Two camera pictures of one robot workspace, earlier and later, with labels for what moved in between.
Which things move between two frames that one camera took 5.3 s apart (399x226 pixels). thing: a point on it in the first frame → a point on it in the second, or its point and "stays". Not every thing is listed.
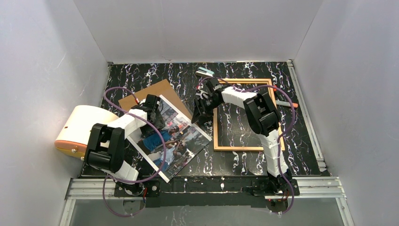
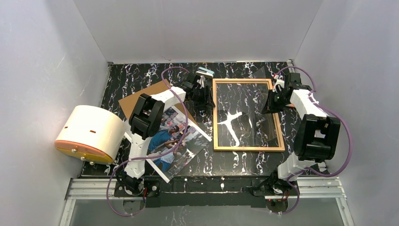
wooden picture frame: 215,117 stays
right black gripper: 201,108 → 275,99
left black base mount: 151,188 stays
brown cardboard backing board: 162,88 stays
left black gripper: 153,123 → 203,94
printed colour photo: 171,148 stays
